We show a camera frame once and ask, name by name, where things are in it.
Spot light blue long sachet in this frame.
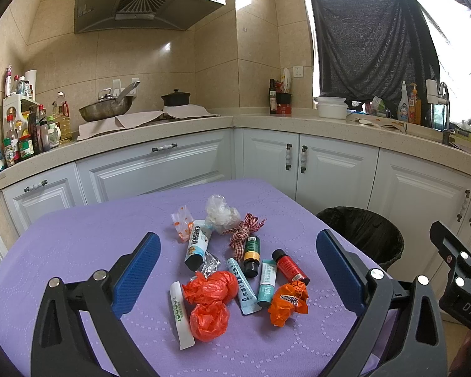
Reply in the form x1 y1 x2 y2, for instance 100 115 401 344
227 258 262 316

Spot orange soap bottle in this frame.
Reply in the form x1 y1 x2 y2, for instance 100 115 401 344
409 83 421 125

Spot clear orange printed wrapper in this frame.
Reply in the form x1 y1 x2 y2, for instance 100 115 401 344
171 205 194 243

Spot black clay pot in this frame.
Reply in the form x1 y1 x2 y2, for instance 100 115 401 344
161 89 190 107

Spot steel wok pan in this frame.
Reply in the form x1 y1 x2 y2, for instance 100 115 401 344
79 81 140 122

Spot dark sauce bottle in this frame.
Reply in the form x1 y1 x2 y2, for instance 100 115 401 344
269 79 277 114

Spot red bottle black cap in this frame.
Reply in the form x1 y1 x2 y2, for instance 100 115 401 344
272 249 310 285

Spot white corner cabinets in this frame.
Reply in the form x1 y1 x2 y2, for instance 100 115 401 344
0 128 471 293

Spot red plastic bag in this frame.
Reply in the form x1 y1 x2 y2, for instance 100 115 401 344
182 270 239 305
190 301 230 342

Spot white lidded bowl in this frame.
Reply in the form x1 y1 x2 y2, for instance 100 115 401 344
315 96 348 120

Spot clear plastic bag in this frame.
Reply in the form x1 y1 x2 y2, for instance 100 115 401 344
205 194 241 234

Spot cooking oil bottle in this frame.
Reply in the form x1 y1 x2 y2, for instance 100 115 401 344
51 91 72 144

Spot green amber bottle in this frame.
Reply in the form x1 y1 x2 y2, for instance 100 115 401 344
243 236 260 278

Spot white green tube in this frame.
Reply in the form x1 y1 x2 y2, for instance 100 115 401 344
169 281 196 350

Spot purple tablecloth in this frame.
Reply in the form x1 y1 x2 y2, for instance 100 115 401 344
0 180 355 376

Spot steel range hood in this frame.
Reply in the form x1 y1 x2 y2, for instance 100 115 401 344
74 0 226 34

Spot silver foil wrapper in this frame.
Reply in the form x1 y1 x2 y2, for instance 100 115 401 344
199 251 221 278

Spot white spray bottle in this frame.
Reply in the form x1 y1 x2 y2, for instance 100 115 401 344
397 81 409 122

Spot blue white snack pouch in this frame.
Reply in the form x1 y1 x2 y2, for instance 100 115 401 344
184 220 213 271

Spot white spice rack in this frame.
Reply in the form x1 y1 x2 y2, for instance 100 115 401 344
1 94 39 134

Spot teal white tube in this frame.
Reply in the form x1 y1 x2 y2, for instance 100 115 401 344
257 260 277 308

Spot dark window curtain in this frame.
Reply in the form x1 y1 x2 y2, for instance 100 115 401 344
311 0 440 104

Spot chrome faucet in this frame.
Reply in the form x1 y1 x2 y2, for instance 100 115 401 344
426 79 452 145

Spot black trash bin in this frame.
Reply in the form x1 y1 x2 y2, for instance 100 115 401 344
317 207 405 270

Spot red checkered ribbon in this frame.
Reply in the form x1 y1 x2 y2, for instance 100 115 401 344
223 213 266 261

